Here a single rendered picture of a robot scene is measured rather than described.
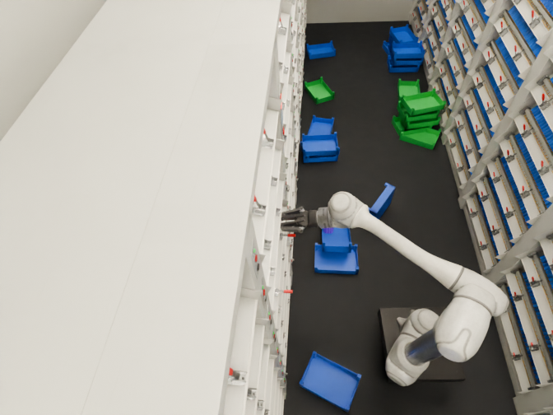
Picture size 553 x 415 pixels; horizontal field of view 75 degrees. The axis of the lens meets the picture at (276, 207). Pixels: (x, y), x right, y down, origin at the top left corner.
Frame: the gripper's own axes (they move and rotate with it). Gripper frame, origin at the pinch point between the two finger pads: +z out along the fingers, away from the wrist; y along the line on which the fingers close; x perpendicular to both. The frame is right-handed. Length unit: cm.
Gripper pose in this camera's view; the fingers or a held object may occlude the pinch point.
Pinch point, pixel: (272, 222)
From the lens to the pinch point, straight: 159.6
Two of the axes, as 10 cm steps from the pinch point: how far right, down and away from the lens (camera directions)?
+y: -0.8, 8.1, -5.9
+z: -9.6, 1.0, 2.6
